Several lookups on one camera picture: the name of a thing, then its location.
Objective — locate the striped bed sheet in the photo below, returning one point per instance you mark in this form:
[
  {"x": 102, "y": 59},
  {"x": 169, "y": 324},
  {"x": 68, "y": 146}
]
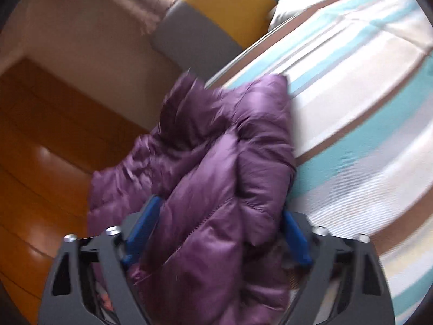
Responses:
[{"x": 360, "y": 81}]

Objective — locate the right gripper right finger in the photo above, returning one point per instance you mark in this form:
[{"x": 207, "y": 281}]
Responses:
[{"x": 363, "y": 295}]

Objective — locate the grey yellow blue headboard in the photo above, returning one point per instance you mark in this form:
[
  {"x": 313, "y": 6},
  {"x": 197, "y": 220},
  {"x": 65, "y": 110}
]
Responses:
[{"x": 205, "y": 35}]

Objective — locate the orange wooden wardrobe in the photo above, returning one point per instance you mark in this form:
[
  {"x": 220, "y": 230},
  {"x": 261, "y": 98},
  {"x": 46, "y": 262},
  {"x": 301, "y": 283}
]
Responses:
[{"x": 53, "y": 138}]

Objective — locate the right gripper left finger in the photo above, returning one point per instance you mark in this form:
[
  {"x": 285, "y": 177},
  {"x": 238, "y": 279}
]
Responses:
[{"x": 70, "y": 295}]

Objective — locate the purple quilted down jacket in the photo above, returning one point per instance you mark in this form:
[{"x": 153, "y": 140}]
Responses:
[{"x": 223, "y": 162}]

